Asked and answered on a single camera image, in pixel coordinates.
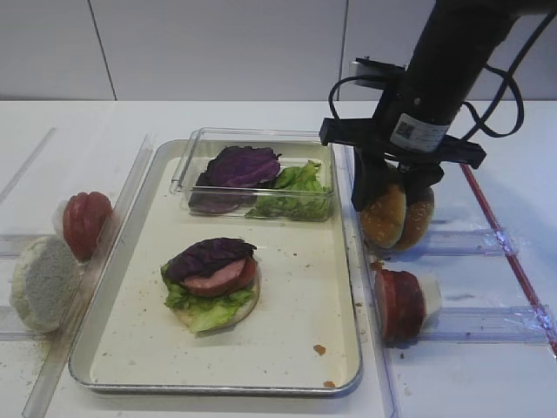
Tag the white bottom bun slices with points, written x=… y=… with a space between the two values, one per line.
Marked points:
x=44 y=281

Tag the assembled burger stack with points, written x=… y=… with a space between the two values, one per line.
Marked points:
x=212 y=284

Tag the clear long guide right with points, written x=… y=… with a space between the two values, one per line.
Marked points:
x=374 y=396

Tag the clear rail lower right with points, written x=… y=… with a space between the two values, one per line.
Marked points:
x=523 y=324

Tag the sesame bun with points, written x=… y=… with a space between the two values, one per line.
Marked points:
x=383 y=217
x=419 y=213

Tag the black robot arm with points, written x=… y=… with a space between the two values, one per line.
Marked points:
x=419 y=102

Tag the green lettuce in box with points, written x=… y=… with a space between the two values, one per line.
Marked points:
x=297 y=194

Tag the clear plastic lettuce box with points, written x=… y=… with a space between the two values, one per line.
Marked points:
x=294 y=148

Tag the metal baking tray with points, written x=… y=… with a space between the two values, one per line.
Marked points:
x=300 y=339

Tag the clear rail upper right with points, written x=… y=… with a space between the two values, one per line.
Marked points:
x=484 y=242

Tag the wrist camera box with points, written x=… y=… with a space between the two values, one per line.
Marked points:
x=374 y=74

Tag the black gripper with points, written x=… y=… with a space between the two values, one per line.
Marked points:
x=410 y=141

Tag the purple cabbage in box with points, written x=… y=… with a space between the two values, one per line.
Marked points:
x=235 y=167

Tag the clear rail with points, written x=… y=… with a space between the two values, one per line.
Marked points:
x=484 y=242
x=523 y=324

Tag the sliced meat patties stack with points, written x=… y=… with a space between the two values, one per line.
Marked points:
x=402 y=305

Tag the red strip on table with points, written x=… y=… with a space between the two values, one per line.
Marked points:
x=509 y=257

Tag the tomato slices stack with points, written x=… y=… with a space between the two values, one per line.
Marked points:
x=83 y=219

